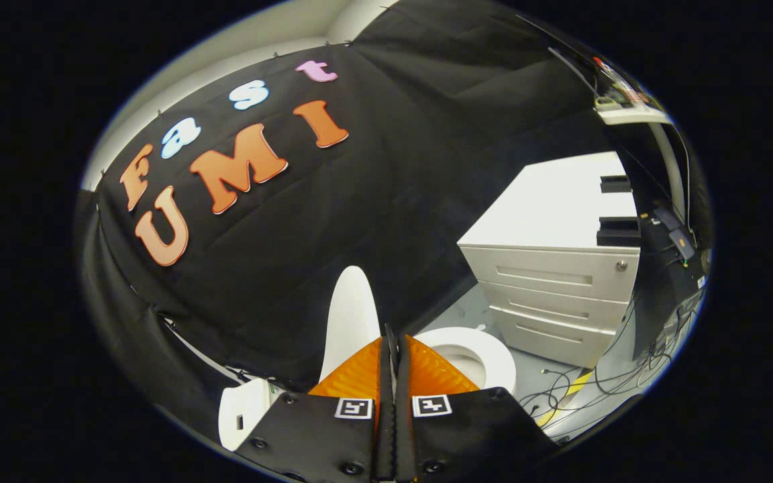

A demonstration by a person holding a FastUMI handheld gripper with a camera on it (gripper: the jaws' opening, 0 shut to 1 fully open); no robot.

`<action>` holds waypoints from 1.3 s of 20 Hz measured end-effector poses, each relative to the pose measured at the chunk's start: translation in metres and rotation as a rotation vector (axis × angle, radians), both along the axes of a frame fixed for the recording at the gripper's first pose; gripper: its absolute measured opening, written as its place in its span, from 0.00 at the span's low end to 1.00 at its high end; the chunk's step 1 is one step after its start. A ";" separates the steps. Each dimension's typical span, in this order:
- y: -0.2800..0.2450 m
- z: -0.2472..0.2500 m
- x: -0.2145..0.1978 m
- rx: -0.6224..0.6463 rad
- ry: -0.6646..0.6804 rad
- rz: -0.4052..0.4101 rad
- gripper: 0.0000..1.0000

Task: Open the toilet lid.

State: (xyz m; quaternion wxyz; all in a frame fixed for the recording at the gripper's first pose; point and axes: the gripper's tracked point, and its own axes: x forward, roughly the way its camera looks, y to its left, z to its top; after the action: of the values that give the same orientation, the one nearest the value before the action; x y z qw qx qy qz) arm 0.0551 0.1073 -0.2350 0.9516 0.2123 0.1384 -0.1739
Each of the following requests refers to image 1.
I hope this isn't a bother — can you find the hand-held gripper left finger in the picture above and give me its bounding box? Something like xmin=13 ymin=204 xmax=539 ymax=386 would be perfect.
xmin=236 ymin=325 xmax=396 ymax=483

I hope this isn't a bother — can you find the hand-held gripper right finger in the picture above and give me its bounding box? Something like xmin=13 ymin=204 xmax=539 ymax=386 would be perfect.
xmin=395 ymin=333 xmax=559 ymax=483

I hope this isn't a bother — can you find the white toilet bowl with seat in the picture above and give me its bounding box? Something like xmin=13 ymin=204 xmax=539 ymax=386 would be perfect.
xmin=416 ymin=326 xmax=517 ymax=396

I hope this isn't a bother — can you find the yellow black floor tape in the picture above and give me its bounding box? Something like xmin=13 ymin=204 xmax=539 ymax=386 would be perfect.
xmin=537 ymin=368 xmax=594 ymax=428

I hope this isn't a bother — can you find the black backdrop cloth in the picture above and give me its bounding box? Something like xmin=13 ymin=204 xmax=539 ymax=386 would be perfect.
xmin=76 ymin=0 xmax=632 ymax=433

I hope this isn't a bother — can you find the white drawer cabinet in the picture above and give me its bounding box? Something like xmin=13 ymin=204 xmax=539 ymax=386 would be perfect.
xmin=457 ymin=151 xmax=643 ymax=370

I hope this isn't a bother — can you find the large black box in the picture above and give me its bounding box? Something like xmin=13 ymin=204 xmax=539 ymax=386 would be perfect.
xmin=596 ymin=215 xmax=641 ymax=248

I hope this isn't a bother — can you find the black device with orange label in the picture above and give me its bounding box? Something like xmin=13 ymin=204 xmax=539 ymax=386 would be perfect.
xmin=651 ymin=207 xmax=697 ymax=264

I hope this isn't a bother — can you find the white desk leg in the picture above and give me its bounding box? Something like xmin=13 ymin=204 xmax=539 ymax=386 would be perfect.
xmin=648 ymin=123 xmax=687 ymax=223

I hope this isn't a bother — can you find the white side desk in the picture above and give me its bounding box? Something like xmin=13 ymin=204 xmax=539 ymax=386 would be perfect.
xmin=593 ymin=94 xmax=670 ymax=127

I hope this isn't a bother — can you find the tangle of black floor cables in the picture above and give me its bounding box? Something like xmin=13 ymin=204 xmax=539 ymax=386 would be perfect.
xmin=519 ymin=288 xmax=704 ymax=420

